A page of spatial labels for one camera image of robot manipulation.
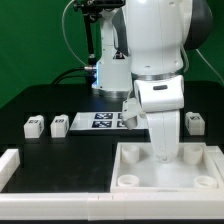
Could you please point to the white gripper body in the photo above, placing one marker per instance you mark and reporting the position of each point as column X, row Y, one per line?
column 159, row 103

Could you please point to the white square tabletop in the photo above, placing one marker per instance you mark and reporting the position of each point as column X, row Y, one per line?
column 196, row 166

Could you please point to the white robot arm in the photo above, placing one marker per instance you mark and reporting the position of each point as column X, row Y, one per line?
column 144, row 45

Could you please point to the white sheet with AprilTags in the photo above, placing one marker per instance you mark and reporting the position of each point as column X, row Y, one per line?
column 97, row 121

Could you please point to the white U-shaped obstacle fence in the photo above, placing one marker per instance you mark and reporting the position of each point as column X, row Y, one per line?
column 202, row 204

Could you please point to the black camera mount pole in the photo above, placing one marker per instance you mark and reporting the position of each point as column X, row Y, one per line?
column 91, row 10

